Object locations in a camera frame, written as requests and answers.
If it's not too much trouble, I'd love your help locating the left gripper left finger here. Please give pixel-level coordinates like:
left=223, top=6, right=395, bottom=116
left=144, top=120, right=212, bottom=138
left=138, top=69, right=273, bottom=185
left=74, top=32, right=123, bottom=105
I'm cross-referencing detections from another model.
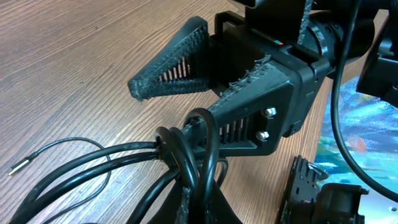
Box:
left=148, top=181, right=242, bottom=224

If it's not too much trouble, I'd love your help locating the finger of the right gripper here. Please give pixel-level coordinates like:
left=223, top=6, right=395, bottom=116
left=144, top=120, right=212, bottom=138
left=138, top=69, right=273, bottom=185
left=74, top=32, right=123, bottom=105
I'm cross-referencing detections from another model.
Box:
left=127, top=16, right=211, bottom=101

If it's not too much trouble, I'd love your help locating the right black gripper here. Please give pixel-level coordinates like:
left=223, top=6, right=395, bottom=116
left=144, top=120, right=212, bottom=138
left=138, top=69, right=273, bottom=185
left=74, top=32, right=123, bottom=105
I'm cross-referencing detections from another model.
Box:
left=208, top=1, right=331, bottom=157

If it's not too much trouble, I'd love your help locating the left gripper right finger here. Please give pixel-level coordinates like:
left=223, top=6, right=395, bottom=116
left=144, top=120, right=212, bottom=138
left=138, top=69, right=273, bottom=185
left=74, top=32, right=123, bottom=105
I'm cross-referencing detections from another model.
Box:
left=275, top=156, right=369, bottom=224

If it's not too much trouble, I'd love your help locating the thick black USB cable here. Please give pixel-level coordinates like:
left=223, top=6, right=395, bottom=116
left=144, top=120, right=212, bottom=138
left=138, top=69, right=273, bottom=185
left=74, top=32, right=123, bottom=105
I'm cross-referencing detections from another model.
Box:
left=9, top=107, right=229, bottom=224

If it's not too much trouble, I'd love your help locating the thin black cable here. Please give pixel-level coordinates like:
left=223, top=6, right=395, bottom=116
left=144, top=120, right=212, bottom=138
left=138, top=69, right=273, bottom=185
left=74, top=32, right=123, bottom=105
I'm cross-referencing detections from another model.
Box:
left=7, top=137, right=112, bottom=224

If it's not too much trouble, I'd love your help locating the colourful painted floor cloth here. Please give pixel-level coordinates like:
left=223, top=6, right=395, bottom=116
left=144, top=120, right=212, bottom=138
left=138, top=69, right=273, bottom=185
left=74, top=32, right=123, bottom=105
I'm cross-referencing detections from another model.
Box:
left=313, top=76, right=398, bottom=224

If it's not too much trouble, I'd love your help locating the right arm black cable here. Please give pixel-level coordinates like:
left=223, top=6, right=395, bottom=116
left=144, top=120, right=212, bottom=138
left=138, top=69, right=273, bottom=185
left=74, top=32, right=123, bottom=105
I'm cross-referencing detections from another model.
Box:
left=330, top=0, right=398, bottom=203

